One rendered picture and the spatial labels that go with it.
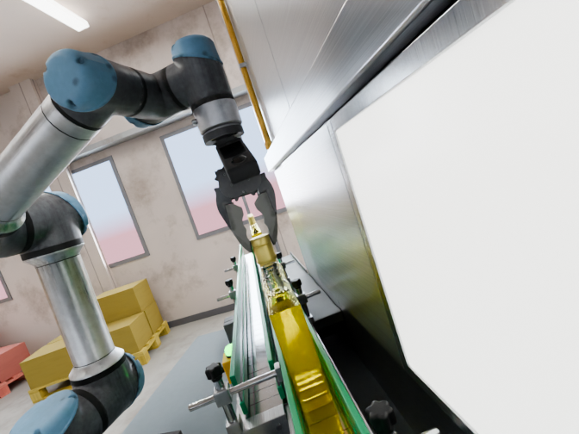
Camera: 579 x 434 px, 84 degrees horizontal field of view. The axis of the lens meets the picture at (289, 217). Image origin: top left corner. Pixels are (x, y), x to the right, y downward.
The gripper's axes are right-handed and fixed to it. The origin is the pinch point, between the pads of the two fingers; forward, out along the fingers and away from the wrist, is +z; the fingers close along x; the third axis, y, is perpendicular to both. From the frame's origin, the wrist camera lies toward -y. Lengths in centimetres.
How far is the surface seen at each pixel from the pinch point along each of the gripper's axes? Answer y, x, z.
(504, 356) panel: -36.7, -12.0, 7.7
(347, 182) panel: -17.2, -11.9, -5.7
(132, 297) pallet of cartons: 322, 147, 56
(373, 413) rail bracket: -24.7, -4.6, 17.4
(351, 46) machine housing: -27.2, -12.6, -17.7
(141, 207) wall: 367, 116, -38
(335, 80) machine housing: -21.3, -12.7, -16.8
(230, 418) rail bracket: -0.7, 14.8, 27.0
